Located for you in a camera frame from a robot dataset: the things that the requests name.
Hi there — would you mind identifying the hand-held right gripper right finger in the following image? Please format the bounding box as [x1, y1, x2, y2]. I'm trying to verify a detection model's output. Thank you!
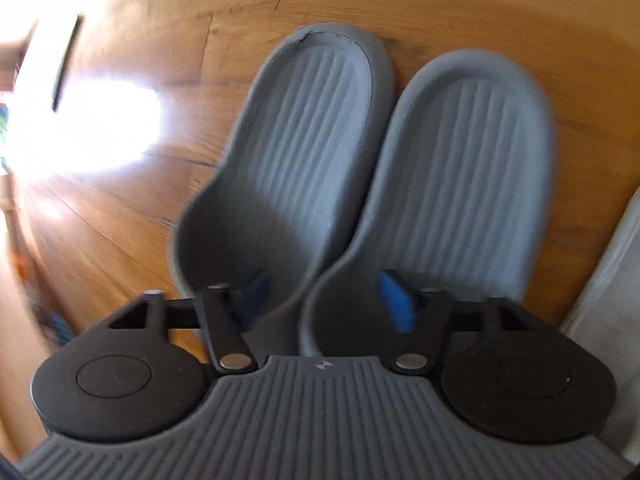
[379, 270, 557, 376]

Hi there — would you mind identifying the white board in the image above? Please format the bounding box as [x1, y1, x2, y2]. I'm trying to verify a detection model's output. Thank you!
[12, 10, 84, 112]

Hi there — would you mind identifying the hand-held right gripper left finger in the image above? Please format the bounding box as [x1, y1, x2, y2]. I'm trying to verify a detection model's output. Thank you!
[106, 270, 273, 374]

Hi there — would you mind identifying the grey slide slipper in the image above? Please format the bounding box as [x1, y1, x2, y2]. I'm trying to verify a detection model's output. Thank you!
[170, 22, 398, 361]
[299, 49, 556, 356]

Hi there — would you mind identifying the person's bare leg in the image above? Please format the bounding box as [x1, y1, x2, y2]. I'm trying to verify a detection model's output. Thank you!
[0, 240, 53, 453]

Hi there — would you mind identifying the white loafer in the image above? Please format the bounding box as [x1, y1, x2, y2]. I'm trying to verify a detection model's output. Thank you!
[560, 204, 640, 461]

